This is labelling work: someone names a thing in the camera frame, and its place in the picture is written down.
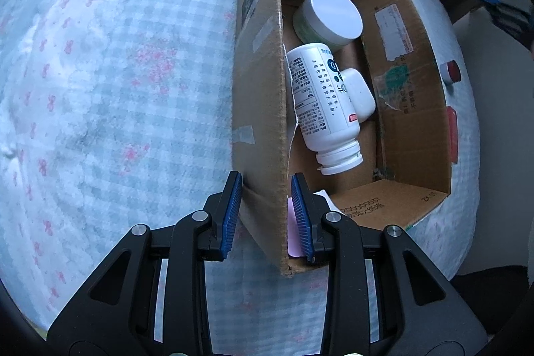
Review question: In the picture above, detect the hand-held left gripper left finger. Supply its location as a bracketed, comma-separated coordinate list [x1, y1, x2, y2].
[48, 171, 243, 344]

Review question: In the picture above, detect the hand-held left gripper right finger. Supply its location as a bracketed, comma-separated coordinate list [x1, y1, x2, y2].
[291, 173, 488, 344]

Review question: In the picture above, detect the cardboard box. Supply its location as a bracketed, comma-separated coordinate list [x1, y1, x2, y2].
[231, 0, 454, 277]

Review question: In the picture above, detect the white bottle with blue print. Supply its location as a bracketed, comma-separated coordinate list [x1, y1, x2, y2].
[286, 43, 363, 176]

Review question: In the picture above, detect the small white plastic case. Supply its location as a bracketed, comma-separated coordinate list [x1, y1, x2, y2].
[340, 68, 376, 122]

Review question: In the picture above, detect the white lid green jar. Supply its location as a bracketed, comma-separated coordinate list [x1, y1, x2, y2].
[293, 0, 363, 53]

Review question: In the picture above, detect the small red cap bottle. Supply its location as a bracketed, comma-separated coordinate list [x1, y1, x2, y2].
[439, 61, 460, 85]

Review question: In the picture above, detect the small red box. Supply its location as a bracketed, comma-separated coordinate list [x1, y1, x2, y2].
[445, 106, 460, 165]

